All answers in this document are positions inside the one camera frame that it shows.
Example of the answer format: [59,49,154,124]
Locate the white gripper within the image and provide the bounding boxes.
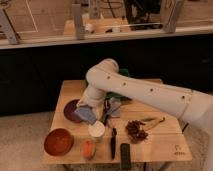
[77,86,106,119]

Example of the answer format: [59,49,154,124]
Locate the blue grey sponge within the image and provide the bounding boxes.
[74,106,96,125]

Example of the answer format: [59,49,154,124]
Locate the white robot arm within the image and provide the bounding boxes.
[78,58,213,171]

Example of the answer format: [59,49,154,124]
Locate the purple bowl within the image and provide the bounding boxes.
[63,99,81,123]

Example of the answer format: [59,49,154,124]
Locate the red bowl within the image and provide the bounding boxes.
[44,128,74,156]

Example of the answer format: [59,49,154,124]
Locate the green plastic tray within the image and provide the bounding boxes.
[84,68,130,101]

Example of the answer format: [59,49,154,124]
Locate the grey cloth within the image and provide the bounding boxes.
[107,98,121,117]

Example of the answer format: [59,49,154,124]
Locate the white cup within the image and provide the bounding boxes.
[88,121,105,142]

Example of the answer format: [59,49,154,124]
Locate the brown dried grape bunch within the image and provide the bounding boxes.
[125,120,148,142]

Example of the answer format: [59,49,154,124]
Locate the black remote control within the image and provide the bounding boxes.
[120,143,131,170]

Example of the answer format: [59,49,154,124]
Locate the yellow green banana toy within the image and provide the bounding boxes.
[142,117,165,131]

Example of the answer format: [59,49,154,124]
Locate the grey handled scissors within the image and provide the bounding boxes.
[101,100,110,126]

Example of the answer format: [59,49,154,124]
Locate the black handled knife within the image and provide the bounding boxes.
[110,128,117,160]

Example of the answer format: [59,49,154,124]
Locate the black cable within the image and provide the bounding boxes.
[181,122,190,133]

